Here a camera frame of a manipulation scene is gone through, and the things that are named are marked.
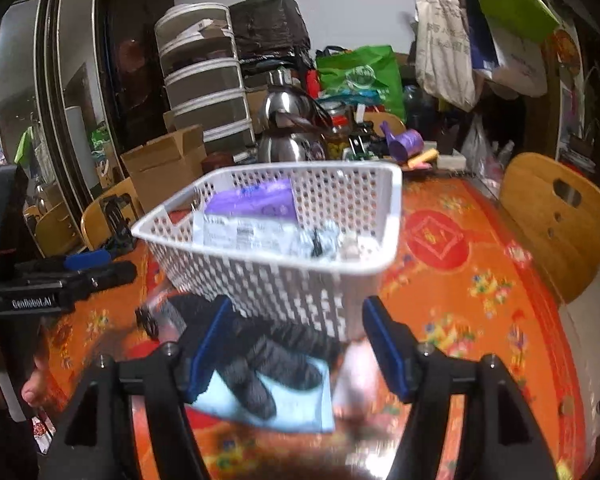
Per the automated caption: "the pink bag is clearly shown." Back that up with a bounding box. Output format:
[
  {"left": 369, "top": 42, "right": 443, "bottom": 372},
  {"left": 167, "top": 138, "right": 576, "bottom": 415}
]
[{"left": 332, "top": 339, "right": 380, "bottom": 419}]

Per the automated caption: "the black knit glove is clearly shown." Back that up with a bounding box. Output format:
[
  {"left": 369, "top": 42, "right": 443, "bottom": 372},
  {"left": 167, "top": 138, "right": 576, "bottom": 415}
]
[{"left": 160, "top": 294, "right": 341, "bottom": 420}]

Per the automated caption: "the light blue packet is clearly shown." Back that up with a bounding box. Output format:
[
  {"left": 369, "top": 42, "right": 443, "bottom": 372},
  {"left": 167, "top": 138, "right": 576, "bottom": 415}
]
[{"left": 189, "top": 358, "right": 335, "bottom": 434}]

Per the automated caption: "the white printed foil packet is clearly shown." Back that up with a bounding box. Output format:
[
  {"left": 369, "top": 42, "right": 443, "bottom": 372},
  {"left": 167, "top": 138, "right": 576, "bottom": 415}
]
[{"left": 193, "top": 211, "right": 343, "bottom": 260}]

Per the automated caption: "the wooden chair left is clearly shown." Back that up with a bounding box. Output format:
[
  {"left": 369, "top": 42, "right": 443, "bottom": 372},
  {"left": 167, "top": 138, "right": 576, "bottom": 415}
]
[{"left": 80, "top": 178, "right": 144, "bottom": 250}]

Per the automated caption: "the wooden chair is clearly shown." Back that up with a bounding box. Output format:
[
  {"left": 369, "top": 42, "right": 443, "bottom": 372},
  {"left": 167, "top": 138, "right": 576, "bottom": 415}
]
[
  {"left": 80, "top": 178, "right": 144, "bottom": 250},
  {"left": 498, "top": 152, "right": 600, "bottom": 304}
]

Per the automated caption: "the black phone stand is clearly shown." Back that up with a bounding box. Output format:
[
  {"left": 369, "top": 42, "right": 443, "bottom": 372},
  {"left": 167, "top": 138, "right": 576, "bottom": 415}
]
[{"left": 100, "top": 193, "right": 136, "bottom": 259}]

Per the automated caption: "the brown cardboard box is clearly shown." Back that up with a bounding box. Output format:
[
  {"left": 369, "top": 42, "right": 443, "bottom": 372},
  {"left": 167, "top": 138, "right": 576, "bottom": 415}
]
[{"left": 121, "top": 125, "right": 207, "bottom": 212}]

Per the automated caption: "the floral orange tablecloth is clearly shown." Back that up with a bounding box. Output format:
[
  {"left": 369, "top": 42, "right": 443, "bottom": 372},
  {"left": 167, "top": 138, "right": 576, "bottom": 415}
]
[{"left": 48, "top": 179, "right": 585, "bottom": 479}]

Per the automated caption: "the purple tissue pack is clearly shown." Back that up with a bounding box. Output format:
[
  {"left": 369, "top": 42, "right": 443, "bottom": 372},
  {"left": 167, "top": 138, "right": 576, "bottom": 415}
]
[{"left": 204, "top": 179, "right": 297, "bottom": 222}]

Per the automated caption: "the white drawer tower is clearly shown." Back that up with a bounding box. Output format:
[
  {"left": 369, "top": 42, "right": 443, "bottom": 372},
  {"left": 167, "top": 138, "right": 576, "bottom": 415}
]
[{"left": 155, "top": 2, "right": 256, "bottom": 159}]

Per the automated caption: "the white perforated plastic basket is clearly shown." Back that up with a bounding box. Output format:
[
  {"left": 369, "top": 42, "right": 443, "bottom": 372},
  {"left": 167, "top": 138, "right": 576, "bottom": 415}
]
[{"left": 132, "top": 162, "right": 402, "bottom": 341}]

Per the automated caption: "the wooden chair right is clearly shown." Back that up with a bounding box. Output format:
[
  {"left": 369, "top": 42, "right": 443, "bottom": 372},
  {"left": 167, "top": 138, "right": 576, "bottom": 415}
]
[{"left": 498, "top": 152, "right": 600, "bottom": 304}]

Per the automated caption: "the stainless steel kettle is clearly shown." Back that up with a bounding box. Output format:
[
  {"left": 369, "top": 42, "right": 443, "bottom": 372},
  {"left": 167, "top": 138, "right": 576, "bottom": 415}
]
[{"left": 257, "top": 84, "right": 332, "bottom": 164}]

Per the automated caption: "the black bag on shelf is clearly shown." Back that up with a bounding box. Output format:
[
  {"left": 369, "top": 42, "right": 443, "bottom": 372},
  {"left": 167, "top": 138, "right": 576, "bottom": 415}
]
[{"left": 228, "top": 0, "right": 311, "bottom": 60}]

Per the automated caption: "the purple plastic scoop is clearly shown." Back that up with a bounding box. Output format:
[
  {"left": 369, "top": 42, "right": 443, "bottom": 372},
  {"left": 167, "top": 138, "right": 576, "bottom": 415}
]
[{"left": 380, "top": 122, "right": 424, "bottom": 164}]

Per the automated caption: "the green shopping bag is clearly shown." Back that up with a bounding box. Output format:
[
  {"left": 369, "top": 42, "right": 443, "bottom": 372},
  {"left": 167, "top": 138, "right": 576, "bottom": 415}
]
[{"left": 315, "top": 44, "right": 406, "bottom": 120}]

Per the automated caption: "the beige canvas tote bag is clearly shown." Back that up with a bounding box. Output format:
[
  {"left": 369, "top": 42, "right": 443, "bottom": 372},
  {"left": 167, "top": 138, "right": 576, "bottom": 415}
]
[{"left": 415, "top": 0, "right": 482, "bottom": 112}]

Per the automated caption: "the lime green hanging bag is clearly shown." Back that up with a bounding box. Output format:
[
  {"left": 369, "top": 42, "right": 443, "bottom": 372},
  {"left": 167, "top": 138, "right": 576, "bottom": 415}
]
[{"left": 478, "top": 0, "right": 559, "bottom": 44}]

